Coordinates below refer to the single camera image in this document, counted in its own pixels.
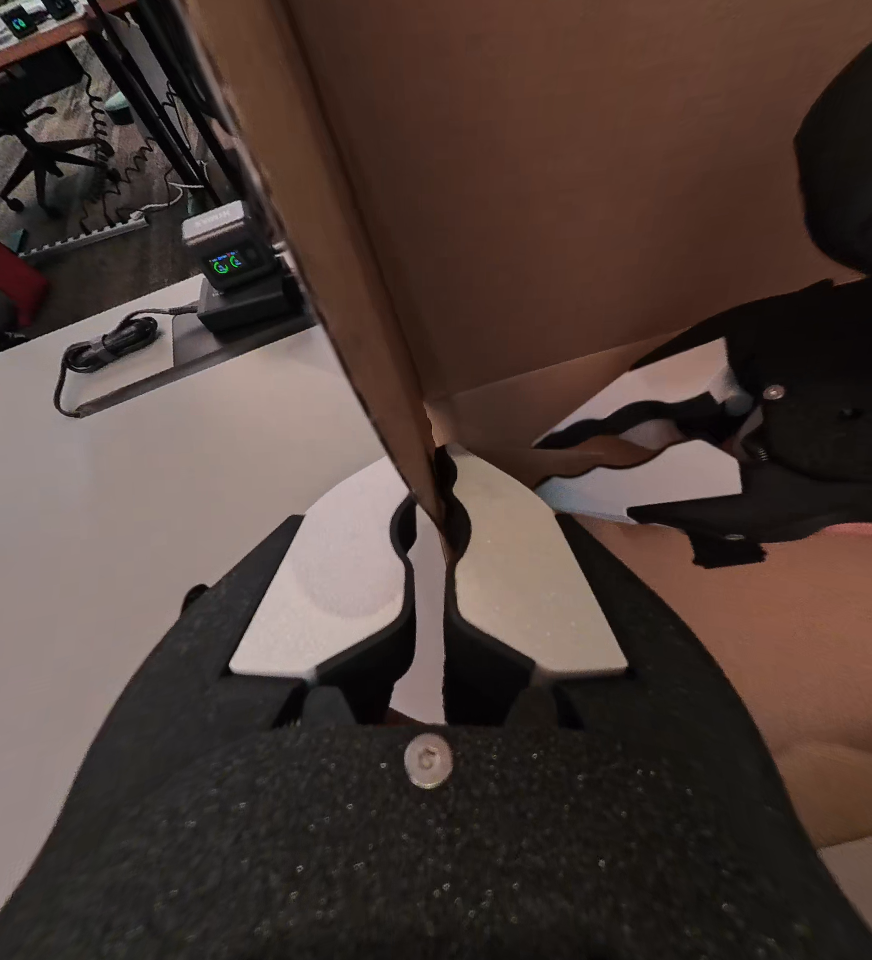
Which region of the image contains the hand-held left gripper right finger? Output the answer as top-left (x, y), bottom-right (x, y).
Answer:
top-left (436, 444), bottom-right (629, 727)

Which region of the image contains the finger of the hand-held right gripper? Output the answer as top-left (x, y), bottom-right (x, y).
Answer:
top-left (532, 337), bottom-right (753, 453)
top-left (535, 435), bottom-right (746, 528)

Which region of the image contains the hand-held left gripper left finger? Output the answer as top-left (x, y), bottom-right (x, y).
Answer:
top-left (228, 452), bottom-right (418, 727)

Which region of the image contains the brown cardboard box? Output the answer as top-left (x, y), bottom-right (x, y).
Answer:
top-left (181, 0), bottom-right (872, 850)

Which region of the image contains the black battery charger green display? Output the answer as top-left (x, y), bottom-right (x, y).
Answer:
top-left (182, 199), bottom-right (281, 291)

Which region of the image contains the white power strip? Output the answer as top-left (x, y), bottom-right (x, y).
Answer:
top-left (17, 210), bottom-right (150, 260)

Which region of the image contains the dark red fabric bag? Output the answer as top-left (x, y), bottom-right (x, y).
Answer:
top-left (0, 228), bottom-right (51, 330)

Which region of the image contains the black office chair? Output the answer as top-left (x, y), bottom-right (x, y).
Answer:
top-left (0, 86), bottom-right (118, 220)

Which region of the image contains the black power adapter with cable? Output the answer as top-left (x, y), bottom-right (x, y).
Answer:
top-left (53, 271), bottom-right (317, 418)

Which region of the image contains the black coiled cable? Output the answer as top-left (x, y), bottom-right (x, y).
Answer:
top-left (76, 67), bottom-right (153, 219)

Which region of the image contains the wooden desk with black frame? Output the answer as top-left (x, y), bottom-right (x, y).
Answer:
top-left (0, 0), bottom-right (219, 207)

